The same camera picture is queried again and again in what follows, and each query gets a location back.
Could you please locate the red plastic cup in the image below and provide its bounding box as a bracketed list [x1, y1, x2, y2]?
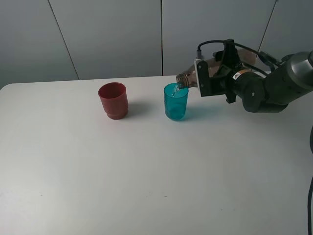
[98, 82, 128, 120]

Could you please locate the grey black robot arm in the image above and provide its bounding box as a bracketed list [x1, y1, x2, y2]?
[209, 49, 313, 113]

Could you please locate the grey translucent water bottle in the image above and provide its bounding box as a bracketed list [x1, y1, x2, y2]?
[176, 48, 257, 88]

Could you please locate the teal translucent plastic cup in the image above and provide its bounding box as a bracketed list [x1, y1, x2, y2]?
[163, 83, 189, 120]

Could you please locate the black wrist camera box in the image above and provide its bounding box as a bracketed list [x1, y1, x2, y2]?
[195, 39, 241, 97]

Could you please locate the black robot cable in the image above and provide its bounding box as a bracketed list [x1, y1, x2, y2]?
[197, 40, 313, 235]

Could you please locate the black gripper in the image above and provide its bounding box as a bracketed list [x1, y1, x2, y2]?
[211, 50, 266, 104]

